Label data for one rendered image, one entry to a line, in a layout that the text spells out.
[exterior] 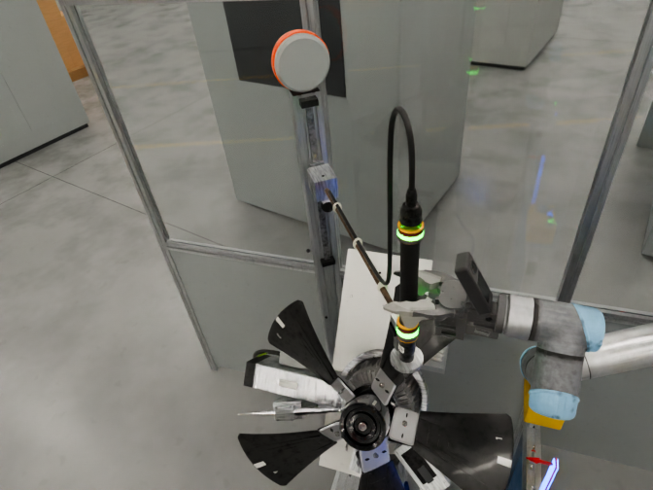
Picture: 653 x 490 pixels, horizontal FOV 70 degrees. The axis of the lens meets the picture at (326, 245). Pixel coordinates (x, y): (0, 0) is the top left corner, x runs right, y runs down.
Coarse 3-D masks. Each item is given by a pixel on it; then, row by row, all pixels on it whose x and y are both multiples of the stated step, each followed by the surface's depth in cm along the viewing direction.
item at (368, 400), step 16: (368, 384) 125; (352, 400) 120; (368, 400) 116; (352, 416) 114; (368, 416) 113; (384, 416) 113; (352, 432) 114; (368, 432) 114; (384, 432) 112; (368, 448) 113
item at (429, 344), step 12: (396, 288) 123; (396, 300) 122; (432, 300) 113; (420, 324) 114; (432, 324) 111; (420, 336) 113; (432, 336) 111; (444, 336) 109; (384, 348) 122; (420, 348) 112; (432, 348) 110; (384, 360) 120; (396, 372) 115; (396, 384) 114
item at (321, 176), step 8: (312, 168) 141; (320, 168) 140; (328, 168) 140; (312, 176) 137; (320, 176) 137; (328, 176) 136; (312, 184) 138; (320, 184) 135; (328, 184) 136; (336, 184) 137; (312, 192) 142; (320, 192) 137; (336, 192) 139; (320, 200) 139
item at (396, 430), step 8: (400, 408) 120; (400, 416) 118; (408, 416) 118; (416, 416) 118; (392, 424) 117; (400, 424) 117; (408, 424) 117; (416, 424) 117; (392, 432) 115; (400, 432) 115; (408, 432) 115; (400, 440) 114; (408, 440) 114
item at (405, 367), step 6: (396, 318) 96; (390, 324) 98; (396, 336) 97; (396, 342) 98; (396, 348) 99; (396, 354) 99; (420, 354) 99; (396, 360) 98; (414, 360) 98; (420, 360) 98; (396, 366) 97; (402, 366) 97; (408, 366) 97; (414, 366) 97; (420, 366) 97; (402, 372) 97; (408, 372) 97
